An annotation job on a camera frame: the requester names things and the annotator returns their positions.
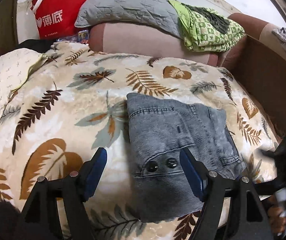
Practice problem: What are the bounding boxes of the blue-grey denim pants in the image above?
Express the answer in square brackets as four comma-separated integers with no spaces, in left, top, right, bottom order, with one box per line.
[127,93,246,223]

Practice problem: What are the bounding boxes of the person's right hand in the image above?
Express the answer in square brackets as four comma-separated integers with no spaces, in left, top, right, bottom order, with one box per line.
[268,195,286,235]

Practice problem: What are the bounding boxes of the leaf-print fleece blanket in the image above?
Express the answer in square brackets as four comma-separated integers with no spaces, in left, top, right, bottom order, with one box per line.
[0,42,278,239]

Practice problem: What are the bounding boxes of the green patterned folded cloth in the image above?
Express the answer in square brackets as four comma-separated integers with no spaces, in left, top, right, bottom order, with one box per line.
[168,0,245,53]

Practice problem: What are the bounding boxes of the cream patterned pillow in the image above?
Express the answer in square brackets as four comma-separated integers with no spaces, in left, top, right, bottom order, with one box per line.
[0,48,48,118]

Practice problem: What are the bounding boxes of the red paper shopping bag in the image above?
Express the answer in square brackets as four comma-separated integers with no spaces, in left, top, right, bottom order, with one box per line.
[31,0,86,40]

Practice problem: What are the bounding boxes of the grey quilted pillow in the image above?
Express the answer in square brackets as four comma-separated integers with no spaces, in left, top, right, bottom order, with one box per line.
[74,0,183,38]

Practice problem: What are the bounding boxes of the brown wooden bed frame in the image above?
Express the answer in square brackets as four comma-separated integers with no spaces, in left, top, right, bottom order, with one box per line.
[230,37,286,136]

